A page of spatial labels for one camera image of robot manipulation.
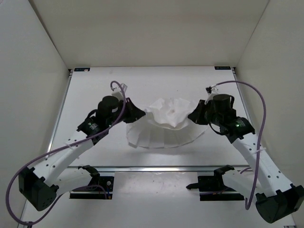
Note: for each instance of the aluminium table edge rail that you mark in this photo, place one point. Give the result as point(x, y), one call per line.
point(157, 169)

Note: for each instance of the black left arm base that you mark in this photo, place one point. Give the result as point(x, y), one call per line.
point(100, 187)

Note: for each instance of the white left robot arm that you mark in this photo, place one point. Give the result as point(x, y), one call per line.
point(43, 183)

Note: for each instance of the right corner table label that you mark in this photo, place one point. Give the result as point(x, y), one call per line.
point(222, 68)

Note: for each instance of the left corner table label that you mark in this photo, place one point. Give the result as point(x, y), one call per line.
point(81, 69)

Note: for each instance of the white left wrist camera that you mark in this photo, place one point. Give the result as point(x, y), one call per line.
point(116, 90)

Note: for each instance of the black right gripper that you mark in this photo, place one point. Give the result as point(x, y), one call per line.
point(196, 116)

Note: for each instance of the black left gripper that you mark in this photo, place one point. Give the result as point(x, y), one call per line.
point(136, 112)

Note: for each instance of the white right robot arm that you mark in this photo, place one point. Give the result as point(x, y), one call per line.
point(273, 194)

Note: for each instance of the white pleated skirt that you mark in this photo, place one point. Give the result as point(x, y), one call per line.
point(165, 125)

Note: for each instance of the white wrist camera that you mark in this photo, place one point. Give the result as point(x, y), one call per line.
point(116, 90)
point(211, 91)

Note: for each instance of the white front cover board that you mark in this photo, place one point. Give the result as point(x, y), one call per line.
point(151, 200)

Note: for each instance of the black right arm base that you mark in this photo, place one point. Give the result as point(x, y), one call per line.
point(212, 188)

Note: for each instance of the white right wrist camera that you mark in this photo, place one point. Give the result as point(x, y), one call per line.
point(211, 91)

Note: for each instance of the corner table label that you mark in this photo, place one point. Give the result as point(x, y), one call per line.
point(81, 69)
point(222, 68)

